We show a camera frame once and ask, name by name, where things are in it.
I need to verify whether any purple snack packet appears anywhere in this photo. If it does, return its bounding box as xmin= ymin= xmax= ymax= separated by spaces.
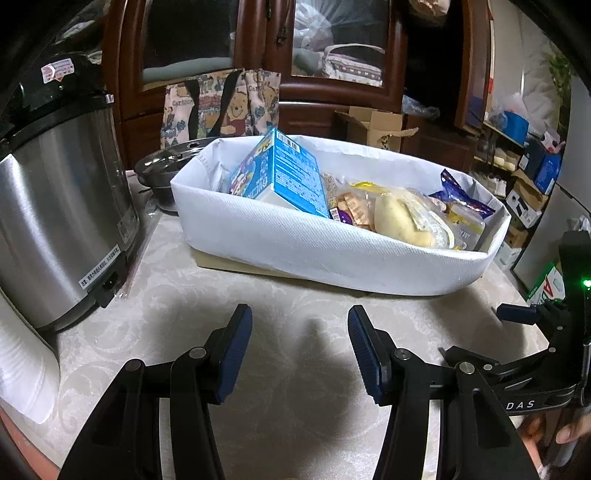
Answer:
xmin=428 ymin=168 xmax=496 ymax=219

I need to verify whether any yellow bread packet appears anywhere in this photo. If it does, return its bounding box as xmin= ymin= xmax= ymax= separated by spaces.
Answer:
xmin=373 ymin=189 xmax=456 ymax=251

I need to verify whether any black cooking pot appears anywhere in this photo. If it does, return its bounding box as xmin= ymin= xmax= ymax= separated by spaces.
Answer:
xmin=134 ymin=137 xmax=216 ymax=212

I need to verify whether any clear yellow-print packet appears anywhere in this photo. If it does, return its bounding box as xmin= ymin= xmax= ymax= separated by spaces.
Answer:
xmin=443 ymin=203 xmax=488 ymax=251

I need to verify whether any black and white box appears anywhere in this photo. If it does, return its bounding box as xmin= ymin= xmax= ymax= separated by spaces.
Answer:
xmin=505 ymin=185 xmax=544 ymax=228

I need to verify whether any white plastic bag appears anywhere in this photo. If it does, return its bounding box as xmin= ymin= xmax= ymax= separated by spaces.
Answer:
xmin=295 ymin=2 xmax=336 ymax=51

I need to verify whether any blue cartoon carton box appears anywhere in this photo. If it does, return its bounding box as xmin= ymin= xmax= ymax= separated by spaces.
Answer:
xmin=228 ymin=127 xmax=331 ymax=219

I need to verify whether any white fabric basket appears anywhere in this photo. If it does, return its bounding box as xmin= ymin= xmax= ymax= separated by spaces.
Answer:
xmin=170 ymin=135 xmax=512 ymax=297

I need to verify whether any floral handbag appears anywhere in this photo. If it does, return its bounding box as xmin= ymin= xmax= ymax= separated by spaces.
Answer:
xmin=321 ymin=44 xmax=387 ymax=88

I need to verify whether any green and white box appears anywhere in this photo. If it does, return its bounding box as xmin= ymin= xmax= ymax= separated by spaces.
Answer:
xmin=526 ymin=263 xmax=567 ymax=305

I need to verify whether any white folded cloth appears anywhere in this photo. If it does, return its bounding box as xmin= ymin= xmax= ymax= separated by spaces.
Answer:
xmin=0 ymin=291 xmax=61 ymax=425

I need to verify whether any blue shelf box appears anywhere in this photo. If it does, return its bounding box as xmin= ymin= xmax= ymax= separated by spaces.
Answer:
xmin=501 ymin=111 xmax=530 ymax=140

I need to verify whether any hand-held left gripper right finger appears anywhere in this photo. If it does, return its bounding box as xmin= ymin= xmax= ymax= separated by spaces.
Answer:
xmin=347 ymin=305 xmax=541 ymax=480

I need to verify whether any green plant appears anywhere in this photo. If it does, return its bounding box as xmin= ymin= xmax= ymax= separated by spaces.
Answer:
xmin=547 ymin=48 xmax=578 ymax=93

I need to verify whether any dark blue box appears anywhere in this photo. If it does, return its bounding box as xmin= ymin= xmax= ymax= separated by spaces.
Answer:
xmin=540 ymin=154 xmax=563 ymax=195

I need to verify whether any open cardboard box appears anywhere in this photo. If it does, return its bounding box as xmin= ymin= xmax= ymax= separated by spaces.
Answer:
xmin=335 ymin=106 xmax=419 ymax=153

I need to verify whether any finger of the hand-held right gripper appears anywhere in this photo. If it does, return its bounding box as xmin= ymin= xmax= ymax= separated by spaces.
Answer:
xmin=438 ymin=345 xmax=550 ymax=376
xmin=496 ymin=303 xmax=556 ymax=326

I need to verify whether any person's right hand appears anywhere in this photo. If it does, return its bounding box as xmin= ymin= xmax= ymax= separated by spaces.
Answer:
xmin=517 ymin=406 xmax=590 ymax=480

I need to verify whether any cartoon print tote bag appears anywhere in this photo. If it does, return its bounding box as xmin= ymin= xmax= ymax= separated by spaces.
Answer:
xmin=160 ymin=68 xmax=281 ymax=151

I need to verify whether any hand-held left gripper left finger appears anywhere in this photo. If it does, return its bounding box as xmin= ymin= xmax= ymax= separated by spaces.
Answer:
xmin=58 ymin=304 xmax=253 ymax=480

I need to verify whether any grey patterned tablecloth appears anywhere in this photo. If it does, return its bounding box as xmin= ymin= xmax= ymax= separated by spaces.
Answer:
xmin=0 ymin=203 xmax=551 ymax=480

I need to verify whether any brown biscuit packet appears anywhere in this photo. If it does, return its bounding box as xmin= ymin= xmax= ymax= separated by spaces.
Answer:
xmin=321 ymin=173 xmax=378 ymax=230

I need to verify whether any stainless steel pressure cooker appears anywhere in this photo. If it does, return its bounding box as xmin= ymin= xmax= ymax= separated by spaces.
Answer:
xmin=0 ymin=51 xmax=142 ymax=331

